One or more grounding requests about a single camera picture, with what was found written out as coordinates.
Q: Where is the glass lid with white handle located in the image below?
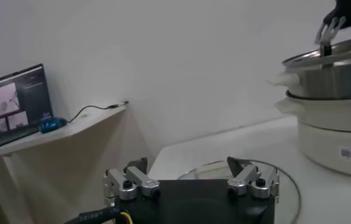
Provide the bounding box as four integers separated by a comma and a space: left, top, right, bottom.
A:
177, 158, 302, 224

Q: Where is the white side table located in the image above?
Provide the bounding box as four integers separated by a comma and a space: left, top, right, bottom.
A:
0, 105, 127, 224

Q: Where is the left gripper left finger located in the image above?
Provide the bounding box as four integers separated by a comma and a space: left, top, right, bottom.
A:
102, 156, 161, 208

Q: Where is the blue computer mouse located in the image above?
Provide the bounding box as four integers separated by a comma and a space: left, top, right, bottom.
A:
40, 117, 68, 134

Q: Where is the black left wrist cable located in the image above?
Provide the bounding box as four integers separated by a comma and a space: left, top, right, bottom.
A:
64, 206, 133, 224

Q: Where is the black adapter cable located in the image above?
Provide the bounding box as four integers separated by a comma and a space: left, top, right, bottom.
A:
67, 100, 130, 123

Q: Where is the stainless steel steamer basket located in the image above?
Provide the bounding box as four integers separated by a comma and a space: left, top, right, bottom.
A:
268, 33, 351, 100

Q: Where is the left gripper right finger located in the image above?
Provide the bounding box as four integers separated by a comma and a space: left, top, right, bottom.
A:
226, 156, 282, 200

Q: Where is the black laptop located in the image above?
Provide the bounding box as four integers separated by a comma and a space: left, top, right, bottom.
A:
0, 63, 54, 153

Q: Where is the white electric cooker pot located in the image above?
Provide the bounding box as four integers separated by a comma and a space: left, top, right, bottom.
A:
275, 91, 351, 179

